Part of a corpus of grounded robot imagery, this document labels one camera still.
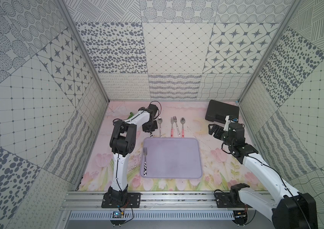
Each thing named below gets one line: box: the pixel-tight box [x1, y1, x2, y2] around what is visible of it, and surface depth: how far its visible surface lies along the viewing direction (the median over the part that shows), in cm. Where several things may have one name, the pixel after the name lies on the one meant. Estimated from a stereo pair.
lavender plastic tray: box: [140, 136, 203, 179], surface depth 91 cm
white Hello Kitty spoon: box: [157, 117, 163, 138], surface depth 109 cm
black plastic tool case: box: [204, 99, 240, 125], surface depth 114 cm
